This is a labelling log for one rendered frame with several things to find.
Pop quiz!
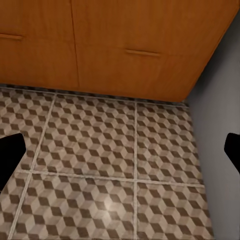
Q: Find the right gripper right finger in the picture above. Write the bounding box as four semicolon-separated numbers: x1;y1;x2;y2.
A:
224;133;240;173

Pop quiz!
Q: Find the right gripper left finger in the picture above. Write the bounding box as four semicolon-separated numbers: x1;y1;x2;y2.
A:
0;133;26;193

